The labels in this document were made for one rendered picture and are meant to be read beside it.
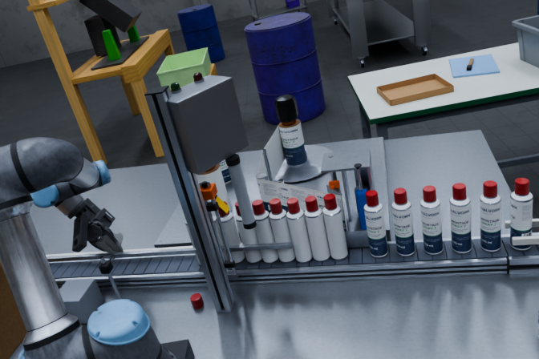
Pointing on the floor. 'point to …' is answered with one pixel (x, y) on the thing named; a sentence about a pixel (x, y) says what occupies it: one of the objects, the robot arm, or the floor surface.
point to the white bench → (503, 95)
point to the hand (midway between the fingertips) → (119, 254)
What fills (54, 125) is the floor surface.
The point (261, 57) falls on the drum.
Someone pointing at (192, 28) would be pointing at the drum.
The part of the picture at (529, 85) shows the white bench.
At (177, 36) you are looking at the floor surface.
